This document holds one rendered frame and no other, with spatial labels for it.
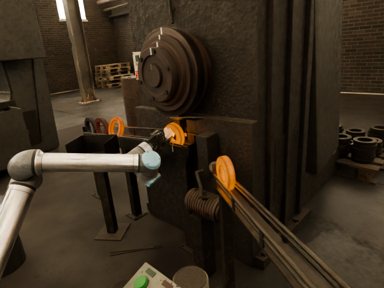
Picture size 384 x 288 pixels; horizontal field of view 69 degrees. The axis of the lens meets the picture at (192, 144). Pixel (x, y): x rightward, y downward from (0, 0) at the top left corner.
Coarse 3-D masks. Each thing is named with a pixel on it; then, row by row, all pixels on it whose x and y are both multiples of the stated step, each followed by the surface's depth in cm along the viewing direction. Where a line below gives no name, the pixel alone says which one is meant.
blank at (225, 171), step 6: (222, 156) 122; (216, 162) 129; (222, 162) 120; (228, 162) 118; (216, 168) 130; (222, 168) 126; (228, 168) 116; (222, 174) 126; (228, 174) 116; (234, 174) 116; (222, 180) 124; (228, 180) 116; (234, 180) 117; (228, 186) 118; (234, 186) 119
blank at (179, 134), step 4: (172, 124) 165; (176, 124) 166; (168, 128) 168; (172, 128) 166; (176, 128) 163; (180, 128) 164; (176, 132) 164; (180, 132) 163; (176, 136) 165; (180, 136) 163; (184, 136) 164; (172, 140) 170; (176, 140) 166; (180, 140) 164; (184, 140) 165; (180, 144) 165
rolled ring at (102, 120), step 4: (96, 120) 229; (100, 120) 225; (104, 120) 224; (96, 124) 231; (104, 124) 222; (108, 124) 224; (96, 128) 233; (100, 128) 235; (104, 128) 224; (108, 128) 224; (100, 132) 234; (108, 132) 225
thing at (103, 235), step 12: (72, 144) 184; (84, 144) 197; (96, 144) 196; (108, 144) 178; (108, 180) 194; (108, 192) 194; (108, 204) 196; (108, 216) 199; (108, 228) 203; (120, 228) 209; (108, 240) 197; (120, 240) 196
